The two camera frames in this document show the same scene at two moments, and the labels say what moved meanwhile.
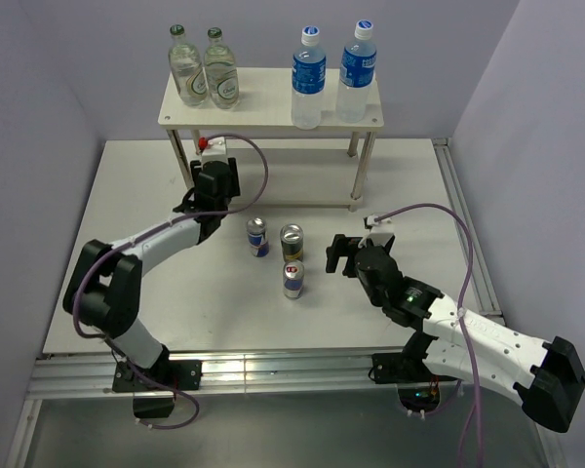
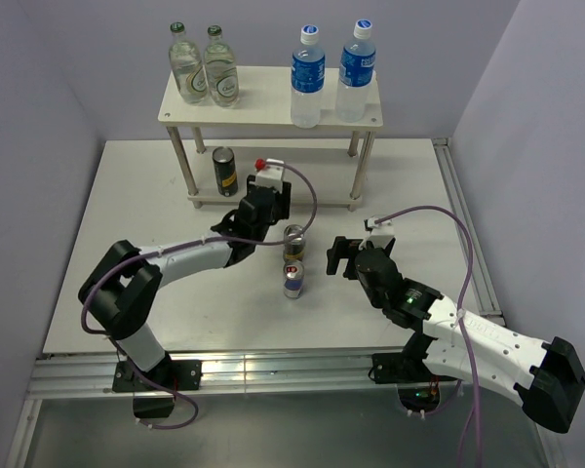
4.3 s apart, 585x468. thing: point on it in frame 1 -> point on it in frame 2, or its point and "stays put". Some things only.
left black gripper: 234,186 -> 282,201
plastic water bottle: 308,81 stays put
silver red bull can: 293,279 stays put
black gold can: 292,237 stays put
